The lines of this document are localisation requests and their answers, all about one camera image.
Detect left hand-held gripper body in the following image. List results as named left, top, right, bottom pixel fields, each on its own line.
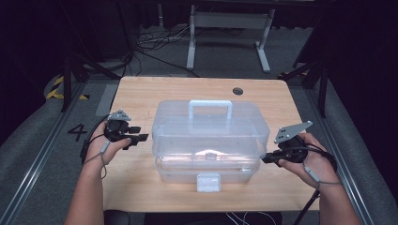
left=104, top=109, right=132, bottom=143

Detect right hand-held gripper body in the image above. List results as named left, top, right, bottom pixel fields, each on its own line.
left=273, top=120, right=314, bottom=164

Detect clear plastic storage box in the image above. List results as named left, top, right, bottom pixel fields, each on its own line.
left=151, top=99, right=271, bottom=193

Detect person's left hand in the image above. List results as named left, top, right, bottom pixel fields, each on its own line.
left=84, top=119, right=132, bottom=173

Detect person's right hand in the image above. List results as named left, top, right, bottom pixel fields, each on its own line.
left=277, top=132, right=340, bottom=190

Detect black metal stand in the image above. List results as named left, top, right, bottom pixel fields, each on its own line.
left=60, top=51, right=122, bottom=113
left=277, top=57, right=330, bottom=119

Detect grey left wrist lanyard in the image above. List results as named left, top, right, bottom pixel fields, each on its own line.
left=82, top=140, right=112, bottom=180

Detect grey wrist lanyard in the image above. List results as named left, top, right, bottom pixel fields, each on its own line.
left=82, top=140, right=112, bottom=180
left=302, top=164, right=343, bottom=190

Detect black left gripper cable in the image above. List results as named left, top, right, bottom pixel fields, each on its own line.
left=80, top=114, right=111, bottom=166

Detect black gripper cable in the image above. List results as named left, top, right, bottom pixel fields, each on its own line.
left=293, top=143, right=340, bottom=225
left=80, top=114, right=111, bottom=166

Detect grey right wrist lanyard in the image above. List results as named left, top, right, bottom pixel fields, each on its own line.
left=302, top=164, right=343, bottom=190

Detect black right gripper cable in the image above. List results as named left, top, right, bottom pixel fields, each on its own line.
left=293, top=143, right=340, bottom=225

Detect thin white cables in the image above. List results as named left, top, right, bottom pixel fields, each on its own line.
left=224, top=211, right=281, bottom=225

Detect bundle of floor cables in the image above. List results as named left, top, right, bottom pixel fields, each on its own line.
left=134, top=25, right=202, bottom=79

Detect grey metal table frame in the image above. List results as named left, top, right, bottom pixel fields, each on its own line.
left=186, top=4, right=277, bottom=74

